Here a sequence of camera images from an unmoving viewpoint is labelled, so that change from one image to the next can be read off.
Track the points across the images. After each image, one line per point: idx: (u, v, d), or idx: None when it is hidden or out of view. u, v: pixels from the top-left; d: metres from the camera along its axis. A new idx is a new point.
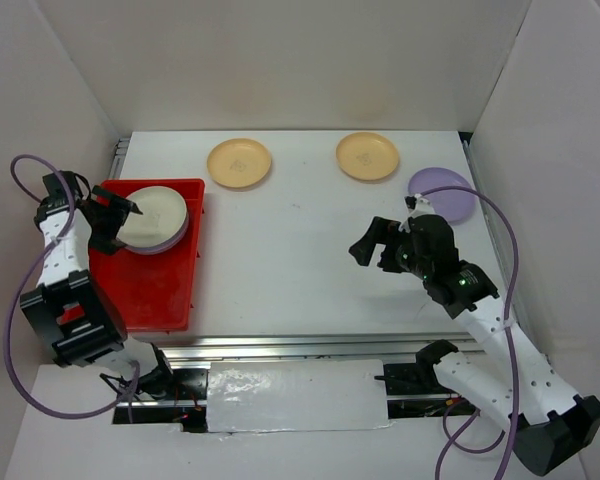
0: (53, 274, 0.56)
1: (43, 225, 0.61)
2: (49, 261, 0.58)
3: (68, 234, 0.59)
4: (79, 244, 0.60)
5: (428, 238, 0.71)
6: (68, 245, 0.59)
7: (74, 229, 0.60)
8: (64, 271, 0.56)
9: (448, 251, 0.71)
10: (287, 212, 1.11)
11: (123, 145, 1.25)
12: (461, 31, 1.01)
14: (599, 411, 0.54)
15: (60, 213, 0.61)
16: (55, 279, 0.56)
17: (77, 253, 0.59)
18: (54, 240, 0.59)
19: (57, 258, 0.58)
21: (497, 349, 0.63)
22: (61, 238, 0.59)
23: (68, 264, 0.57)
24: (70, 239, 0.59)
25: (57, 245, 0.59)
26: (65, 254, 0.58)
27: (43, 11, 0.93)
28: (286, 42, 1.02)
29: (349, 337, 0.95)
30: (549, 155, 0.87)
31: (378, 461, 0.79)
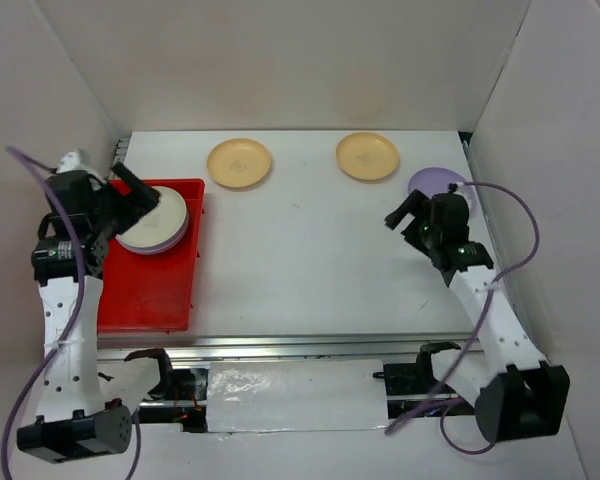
0: (53, 406, 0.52)
1: (45, 299, 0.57)
2: (51, 377, 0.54)
3: (72, 337, 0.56)
4: (84, 345, 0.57)
5: (444, 211, 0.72)
6: (73, 355, 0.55)
7: (78, 331, 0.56)
8: (67, 403, 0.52)
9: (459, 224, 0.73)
10: (287, 212, 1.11)
11: (123, 145, 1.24)
12: (461, 32, 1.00)
14: (562, 376, 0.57)
15: (64, 289, 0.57)
16: (57, 415, 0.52)
17: (81, 370, 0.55)
18: (56, 347, 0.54)
19: (61, 368, 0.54)
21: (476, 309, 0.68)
22: (64, 344, 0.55)
23: (71, 392, 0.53)
24: (75, 344, 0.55)
25: (60, 354, 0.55)
26: (69, 369, 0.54)
27: (42, 11, 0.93)
28: (286, 42, 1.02)
29: (349, 337, 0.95)
30: (549, 155, 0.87)
31: (378, 461, 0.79)
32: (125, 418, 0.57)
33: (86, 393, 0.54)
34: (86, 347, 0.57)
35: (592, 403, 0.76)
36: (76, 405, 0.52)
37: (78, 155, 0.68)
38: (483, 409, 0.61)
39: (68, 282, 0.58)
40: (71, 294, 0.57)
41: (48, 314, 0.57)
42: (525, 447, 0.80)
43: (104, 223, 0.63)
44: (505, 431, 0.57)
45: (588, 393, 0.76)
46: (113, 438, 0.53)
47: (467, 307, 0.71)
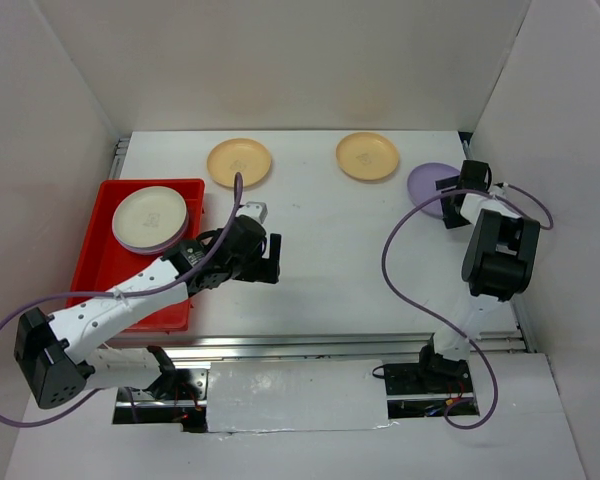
0: (64, 321, 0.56)
1: (155, 264, 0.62)
2: (89, 304, 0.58)
3: (129, 299, 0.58)
4: (127, 315, 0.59)
5: (473, 167, 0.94)
6: (113, 310, 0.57)
7: (139, 300, 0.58)
8: (68, 328, 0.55)
9: (476, 178, 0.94)
10: (288, 212, 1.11)
11: (124, 145, 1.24)
12: (462, 31, 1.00)
14: (534, 223, 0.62)
15: (166, 273, 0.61)
16: (58, 330, 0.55)
17: (102, 325, 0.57)
18: (117, 293, 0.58)
19: (93, 306, 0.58)
21: (474, 207, 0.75)
22: (121, 297, 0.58)
23: (79, 325, 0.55)
24: (123, 306, 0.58)
25: (113, 299, 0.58)
26: (101, 314, 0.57)
27: (42, 11, 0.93)
28: (286, 42, 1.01)
29: (349, 336, 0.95)
30: (549, 155, 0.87)
31: (378, 460, 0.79)
32: (71, 392, 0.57)
33: (83, 341, 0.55)
34: (127, 318, 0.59)
35: (593, 403, 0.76)
36: (71, 336, 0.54)
37: (261, 210, 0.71)
38: (465, 260, 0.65)
39: (172, 270, 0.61)
40: (163, 280, 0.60)
41: (139, 274, 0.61)
42: (526, 447, 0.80)
43: (234, 271, 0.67)
44: (478, 260, 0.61)
45: (589, 393, 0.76)
46: (47, 392, 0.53)
47: (468, 218, 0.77)
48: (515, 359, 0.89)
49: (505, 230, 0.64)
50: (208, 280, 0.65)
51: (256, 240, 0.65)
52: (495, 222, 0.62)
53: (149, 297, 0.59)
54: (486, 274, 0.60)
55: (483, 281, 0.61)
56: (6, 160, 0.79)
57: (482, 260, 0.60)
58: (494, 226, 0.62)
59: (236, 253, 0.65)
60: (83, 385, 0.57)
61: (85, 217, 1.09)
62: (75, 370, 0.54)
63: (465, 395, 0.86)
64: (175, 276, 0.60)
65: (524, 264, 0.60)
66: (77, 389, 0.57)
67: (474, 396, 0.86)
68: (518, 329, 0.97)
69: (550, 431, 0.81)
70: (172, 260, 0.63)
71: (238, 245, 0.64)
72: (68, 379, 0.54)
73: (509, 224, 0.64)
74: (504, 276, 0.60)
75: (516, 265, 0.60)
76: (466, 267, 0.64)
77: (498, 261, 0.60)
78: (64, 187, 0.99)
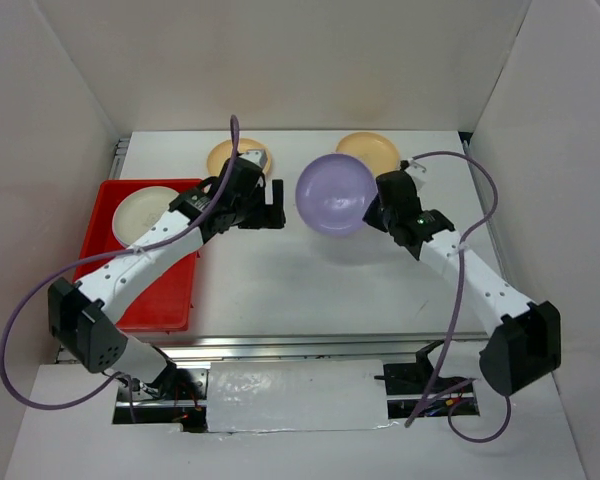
0: (93, 283, 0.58)
1: (163, 217, 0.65)
2: (111, 266, 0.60)
3: (149, 253, 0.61)
4: (152, 267, 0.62)
5: (389, 188, 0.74)
6: (137, 265, 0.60)
7: (160, 250, 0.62)
8: (100, 287, 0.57)
9: (407, 197, 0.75)
10: (288, 212, 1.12)
11: (124, 145, 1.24)
12: (461, 31, 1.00)
14: (552, 309, 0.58)
15: (176, 222, 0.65)
16: (90, 292, 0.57)
17: (130, 280, 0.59)
18: (135, 249, 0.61)
19: (116, 266, 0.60)
21: (442, 264, 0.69)
22: (143, 251, 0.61)
23: (109, 284, 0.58)
24: (146, 260, 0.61)
25: (133, 256, 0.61)
26: (126, 271, 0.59)
27: (43, 11, 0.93)
28: (286, 42, 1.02)
29: (348, 336, 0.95)
30: (549, 155, 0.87)
31: (378, 461, 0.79)
32: (114, 349, 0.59)
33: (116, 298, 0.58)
34: (153, 270, 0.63)
35: (592, 402, 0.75)
36: (103, 295, 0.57)
37: (261, 154, 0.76)
38: (487, 365, 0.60)
39: (183, 218, 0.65)
40: (177, 228, 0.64)
41: (153, 229, 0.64)
42: (527, 447, 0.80)
43: (239, 208, 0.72)
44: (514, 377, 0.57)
45: (589, 392, 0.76)
46: (94, 351, 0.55)
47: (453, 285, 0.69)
48: None
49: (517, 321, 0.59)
50: (218, 222, 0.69)
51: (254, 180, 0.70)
52: (522, 333, 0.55)
53: (168, 246, 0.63)
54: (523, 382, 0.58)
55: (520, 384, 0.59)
56: (7, 160, 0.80)
57: (517, 378, 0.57)
58: (521, 336, 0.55)
59: (239, 193, 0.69)
60: (122, 342, 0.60)
61: (85, 217, 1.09)
62: (113, 325, 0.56)
63: (465, 395, 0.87)
64: (187, 223, 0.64)
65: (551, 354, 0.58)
66: (118, 350, 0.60)
67: (474, 396, 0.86)
68: None
69: (551, 431, 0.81)
70: (180, 210, 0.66)
71: (239, 186, 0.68)
72: (108, 337, 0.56)
73: (521, 315, 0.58)
74: (534, 373, 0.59)
75: (542, 358, 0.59)
76: (493, 374, 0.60)
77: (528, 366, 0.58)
78: (64, 187, 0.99)
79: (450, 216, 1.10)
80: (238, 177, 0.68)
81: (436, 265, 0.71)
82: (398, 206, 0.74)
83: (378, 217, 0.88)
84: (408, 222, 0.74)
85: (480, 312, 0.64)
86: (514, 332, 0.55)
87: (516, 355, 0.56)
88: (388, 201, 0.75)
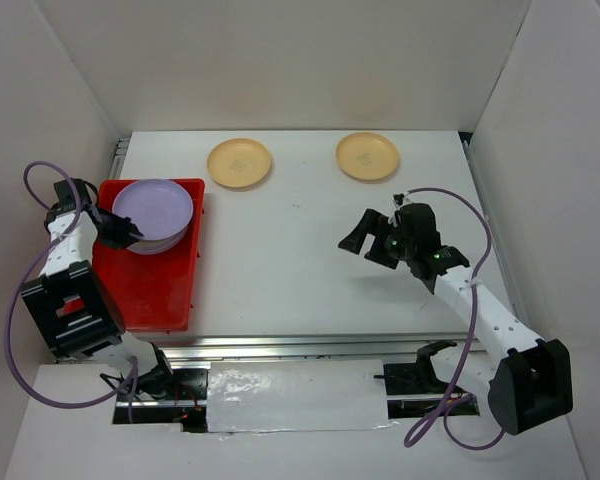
0: (54, 265, 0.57)
1: (51, 226, 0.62)
2: (52, 255, 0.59)
3: (73, 232, 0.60)
4: (84, 240, 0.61)
5: (411, 222, 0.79)
6: (73, 240, 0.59)
7: (79, 226, 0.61)
8: (64, 263, 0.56)
9: (428, 234, 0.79)
10: (288, 211, 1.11)
11: (124, 145, 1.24)
12: (462, 31, 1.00)
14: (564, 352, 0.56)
15: (67, 215, 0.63)
16: (56, 268, 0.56)
17: (80, 248, 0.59)
18: (59, 237, 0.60)
19: (60, 252, 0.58)
21: (455, 296, 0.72)
22: (66, 233, 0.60)
23: (70, 257, 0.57)
24: (74, 237, 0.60)
25: (62, 242, 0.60)
26: (68, 247, 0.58)
27: (42, 11, 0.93)
28: (286, 41, 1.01)
29: (350, 336, 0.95)
30: (550, 157, 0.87)
31: (378, 460, 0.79)
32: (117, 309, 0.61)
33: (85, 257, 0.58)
34: (87, 244, 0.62)
35: (591, 403, 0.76)
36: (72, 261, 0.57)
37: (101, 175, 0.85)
38: (497, 403, 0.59)
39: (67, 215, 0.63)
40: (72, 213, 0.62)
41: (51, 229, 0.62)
42: (527, 447, 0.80)
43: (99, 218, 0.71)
44: (520, 417, 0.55)
45: (589, 392, 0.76)
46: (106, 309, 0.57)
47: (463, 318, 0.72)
48: None
49: (528, 355, 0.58)
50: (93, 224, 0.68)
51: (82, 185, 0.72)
52: (527, 367, 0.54)
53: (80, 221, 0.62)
54: (530, 424, 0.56)
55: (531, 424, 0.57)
56: (7, 160, 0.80)
57: (526, 419, 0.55)
58: (527, 370, 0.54)
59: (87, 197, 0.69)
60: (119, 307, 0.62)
61: None
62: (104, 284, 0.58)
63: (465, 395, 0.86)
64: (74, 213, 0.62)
65: (563, 395, 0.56)
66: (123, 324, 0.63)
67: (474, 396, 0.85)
68: None
69: (552, 431, 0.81)
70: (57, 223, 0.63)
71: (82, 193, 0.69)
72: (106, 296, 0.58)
73: (529, 351, 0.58)
74: (547, 415, 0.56)
75: (553, 398, 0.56)
76: (502, 411, 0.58)
77: (537, 404, 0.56)
78: None
79: (450, 216, 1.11)
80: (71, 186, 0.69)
81: (450, 298, 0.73)
82: (418, 239, 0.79)
83: (386, 248, 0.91)
84: (425, 257, 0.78)
85: (490, 346, 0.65)
86: (516, 363, 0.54)
87: (523, 392, 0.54)
88: (409, 234, 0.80)
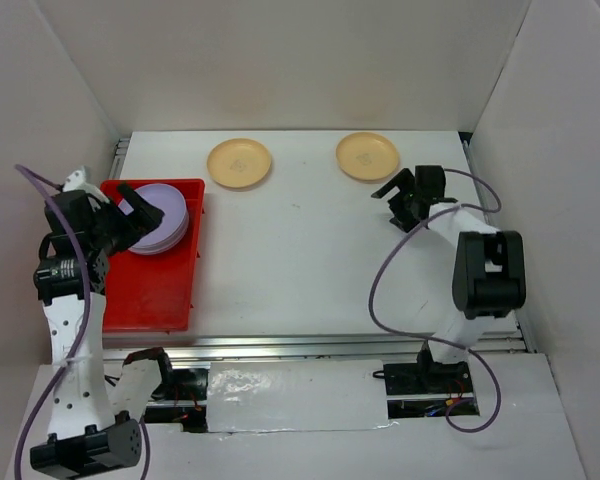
0: (65, 418, 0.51)
1: (52, 320, 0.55)
2: (60, 395, 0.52)
3: (80, 354, 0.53)
4: (94, 360, 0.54)
5: (420, 175, 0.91)
6: (81, 374, 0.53)
7: (86, 345, 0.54)
8: (76, 418, 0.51)
9: (433, 187, 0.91)
10: (288, 212, 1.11)
11: (124, 145, 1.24)
12: (462, 31, 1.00)
14: (515, 236, 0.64)
15: (71, 305, 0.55)
16: (69, 428, 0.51)
17: (90, 385, 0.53)
18: (64, 365, 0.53)
19: (68, 393, 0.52)
21: (447, 223, 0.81)
22: (73, 361, 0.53)
23: (82, 408, 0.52)
24: (83, 364, 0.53)
25: (69, 371, 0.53)
26: (78, 390, 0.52)
27: (43, 11, 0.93)
28: (285, 41, 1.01)
29: (350, 336, 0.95)
30: (550, 157, 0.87)
31: (378, 460, 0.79)
32: (135, 430, 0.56)
33: (99, 409, 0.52)
34: (97, 361, 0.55)
35: (591, 402, 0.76)
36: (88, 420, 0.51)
37: (83, 174, 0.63)
38: (456, 287, 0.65)
39: (69, 299, 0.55)
40: (77, 316, 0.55)
41: (55, 333, 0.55)
42: (526, 447, 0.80)
43: (104, 241, 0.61)
44: (472, 288, 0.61)
45: (589, 392, 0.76)
46: (126, 453, 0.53)
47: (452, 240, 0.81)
48: (516, 359, 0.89)
49: (487, 245, 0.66)
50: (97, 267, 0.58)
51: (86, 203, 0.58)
52: (477, 241, 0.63)
53: (87, 333, 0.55)
54: (482, 301, 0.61)
55: (483, 307, 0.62)
56: (8, 160, 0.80)
57: (479, 292, 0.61)
58: (477, 243, 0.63)
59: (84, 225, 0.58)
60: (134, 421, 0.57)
61: None
62: (120, 426, 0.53)
63: (465, 395, 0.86)
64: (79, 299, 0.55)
65: (516, 280, 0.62)
66: (138, 432, 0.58)
67: (474, 396, 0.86)
68: (518, 329, 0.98)
69: (551, 431, 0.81)
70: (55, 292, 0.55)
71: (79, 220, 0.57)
72: (123, 436, 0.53)
73: (487, 239, 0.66)
74: (502, 297, 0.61)
75: (507, 284, 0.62)
76: (460, 293, 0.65)
77: (489, 283, 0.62)
78: None
79: None
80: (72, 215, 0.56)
81: (440, 227, 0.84)
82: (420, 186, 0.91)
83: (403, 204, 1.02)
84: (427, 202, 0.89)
85: None
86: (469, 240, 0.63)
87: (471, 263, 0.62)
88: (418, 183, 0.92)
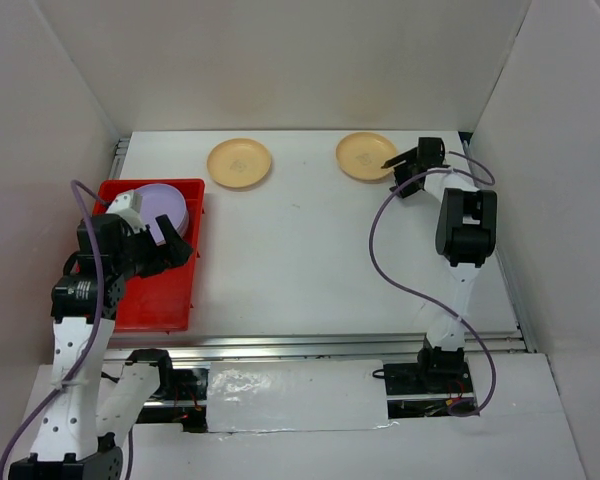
0: (46, 443, 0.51)
1: (56, 336, 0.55)
2: (50, 416, 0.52)
3: (76, 378, 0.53)
4: (88, 385, 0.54)
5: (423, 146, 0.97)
6: (73, 399, 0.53)
7: (83, 370, 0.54)
8: (57, 445, 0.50)
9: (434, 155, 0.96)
10: (288, 212, 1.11)
11: (124, 145, 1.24)
12: (462, 30, 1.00)
14: (493, 194, 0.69)
15: (77, 326, 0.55)
16: (48, 454, 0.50)
17: (79, 412, 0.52)
18: (59, 387, 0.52)
19: (57, 416, 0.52)
21: (439, 184, 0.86)
22: (67, 384, 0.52)
23: (66, 434, 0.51)
24: (77, 390, 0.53)
25: (62, 394, 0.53)
26: (66, 416, 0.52)
27: (44, 12, 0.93)
28: (285, 41, 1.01)
29: (349, 337, 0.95)
30: (549, 157, 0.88)
31: (377, 460, 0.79)
32: (116, 458, 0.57)
33: (83, 438, 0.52)
34: (92, 386, 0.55)
35: (592, 402, 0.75)
36: (69, 447, 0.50)
37: (131, 198, 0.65)
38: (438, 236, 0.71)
39: (76, 320, 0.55)
40: (81, 339, 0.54)
41: (56, 350, 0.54)
42: (526, 447, 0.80)
43: (126, 266, 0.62)
44: (449, 234, 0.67)
45: (590, 392, 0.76)
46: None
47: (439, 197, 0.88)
48: (516, 358, 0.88)
49: (467, 203, 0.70)
50: (113, 293, 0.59)
51: (118, 228, 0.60)
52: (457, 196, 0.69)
53: (87, 358, 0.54)
54: (458, 246, 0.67)
55: (458, 252, 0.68)
56: (7, 160, 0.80)
57: (453, 238, 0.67)
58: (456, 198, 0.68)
59: (111, 251, 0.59)
60: (117, 448, 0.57)
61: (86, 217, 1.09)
62: (98, 457, 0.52)
63: (465, 395, 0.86)
64: (87, 323, 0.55)
65: (488, 231, 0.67)
66: (119, 459, 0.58)
67: (475, 396, 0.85)
68: (518, 329, 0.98)
69: (551, 431, 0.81)
70: (66, 311, 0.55)
71: (106, 245, 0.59)
72: (100, 466, 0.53)
73: (468, 197, 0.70)
74: (475, 243, 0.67)
75: (481, 233, 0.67)
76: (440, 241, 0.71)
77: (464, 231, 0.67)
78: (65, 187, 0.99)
79: None
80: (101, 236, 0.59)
81: (433, 186, 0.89)
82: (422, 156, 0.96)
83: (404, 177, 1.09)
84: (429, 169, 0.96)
85: None
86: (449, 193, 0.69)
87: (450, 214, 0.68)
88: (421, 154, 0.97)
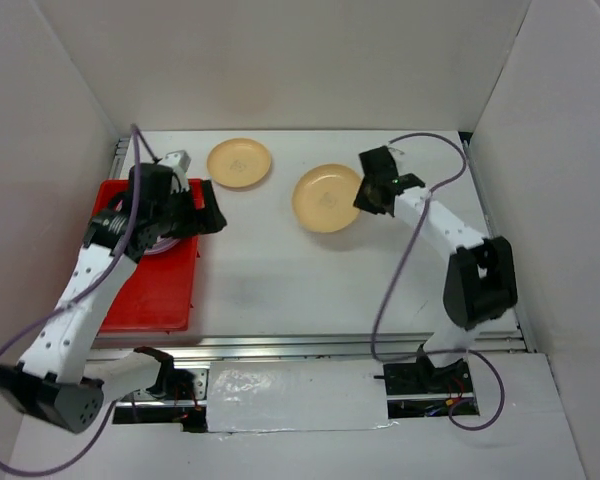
0: (35, 358, 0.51)
1: (80, 259, 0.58)
2: (47, 332, 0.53)
3: (83, 303, 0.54)
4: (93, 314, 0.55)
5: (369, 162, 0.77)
6: (75, 320, 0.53)
7: (91, 296, 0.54)
8: (45, 361, 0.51)
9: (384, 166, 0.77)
10: (288, 212, 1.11)
11: (123, 144, 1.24)
12: (461, 30, 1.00)
14: (502, 240, 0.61)
15: (102, 259, 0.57)
16: (35, 368, 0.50)
17: (74, 335, 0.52)
18: (65, 305, 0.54)
19: (53, 331, 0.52)
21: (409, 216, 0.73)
22: (73, 304, 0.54)
23: (55, 354, 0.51)
24: (81, 313, 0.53)
25: (65, 313, 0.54)
26: (61, 336, 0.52)
27: (43, 11, 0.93)
28: (285, 41, 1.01)
29: (348, 337, 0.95)
30: (549, 157, 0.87)
31: (377, 459, 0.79)
32: (94, 401, 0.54)
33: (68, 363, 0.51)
34: (95, 316, 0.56)
35: (591, 402, 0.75)
36: (53, 367, 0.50)
37: (177, 160, 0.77)
38: (450, 299, 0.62)
39: (102, 251, 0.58)
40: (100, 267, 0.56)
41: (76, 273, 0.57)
42: (525, 447, 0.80)
43: (162, 219, 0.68)
44: (468, 305, 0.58)
45: (589, 393, 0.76)
46: (73, 420, 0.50)
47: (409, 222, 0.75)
48: (516, 359, 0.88)
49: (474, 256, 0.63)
50: (144, 238, 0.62)
51: (163, 180, 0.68)
52: (472, 261, 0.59)
53: (99, 288, 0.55)
54: (482, 313, 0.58)
55: (478, 318, 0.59)
56: (6, 159, 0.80)
57: (475, 306, 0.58)
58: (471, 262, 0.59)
59: (153, 198, 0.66)
60: (101, 393, 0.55)
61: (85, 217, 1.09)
62: (78, 392, 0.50)
63: (465, 395, 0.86)
64: (109, 255, 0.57)
65: (506, 287, 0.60)
66: (98, 404, 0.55)
67: (474, 396, 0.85)
68: (518, 329, 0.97)
69: (551, 430, 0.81)
70: (97, 241, 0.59)
71: (151, 192, 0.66)
72: (78, 402, 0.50)
73: (475, 247, 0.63)
74: (496, 305, 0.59)
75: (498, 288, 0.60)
76: (454, 307, 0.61)
77: (484, 297, 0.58)
78: (64, 186, 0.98)
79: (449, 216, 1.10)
80: (148, 183, 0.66)
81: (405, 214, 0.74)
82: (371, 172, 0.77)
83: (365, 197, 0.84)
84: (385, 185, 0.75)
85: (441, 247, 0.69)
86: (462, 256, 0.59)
87: (467, 282, 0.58)
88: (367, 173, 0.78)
